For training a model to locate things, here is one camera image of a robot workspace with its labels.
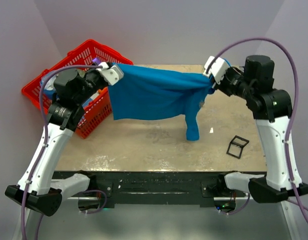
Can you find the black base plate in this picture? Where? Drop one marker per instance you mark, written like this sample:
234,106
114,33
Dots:
161,188

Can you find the red plastic basket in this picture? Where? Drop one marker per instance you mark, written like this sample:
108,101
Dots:
73,93

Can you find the purple box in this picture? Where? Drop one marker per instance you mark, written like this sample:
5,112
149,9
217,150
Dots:
96,61

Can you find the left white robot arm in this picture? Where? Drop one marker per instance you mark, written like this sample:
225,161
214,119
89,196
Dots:
36,190

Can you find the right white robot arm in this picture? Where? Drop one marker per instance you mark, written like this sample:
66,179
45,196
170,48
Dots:
271,109

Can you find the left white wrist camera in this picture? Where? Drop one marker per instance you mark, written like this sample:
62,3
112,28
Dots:
110,72

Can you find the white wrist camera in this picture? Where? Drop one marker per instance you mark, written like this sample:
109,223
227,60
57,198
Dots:
110,72
217,70

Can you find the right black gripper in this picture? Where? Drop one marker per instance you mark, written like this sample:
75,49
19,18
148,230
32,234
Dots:
220,86

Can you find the black square frame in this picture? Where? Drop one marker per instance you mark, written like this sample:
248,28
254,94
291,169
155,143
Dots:
238,142

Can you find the blue garment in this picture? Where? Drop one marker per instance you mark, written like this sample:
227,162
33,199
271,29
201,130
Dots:
152,94

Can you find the blue white wrapped package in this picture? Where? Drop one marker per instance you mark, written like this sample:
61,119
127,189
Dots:
49,89

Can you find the blue white flat box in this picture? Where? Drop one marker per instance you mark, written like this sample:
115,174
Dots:
90,99

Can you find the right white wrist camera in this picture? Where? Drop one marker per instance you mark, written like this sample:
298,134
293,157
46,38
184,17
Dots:
217,70

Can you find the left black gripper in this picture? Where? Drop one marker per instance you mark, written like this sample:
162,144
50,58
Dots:
94,71

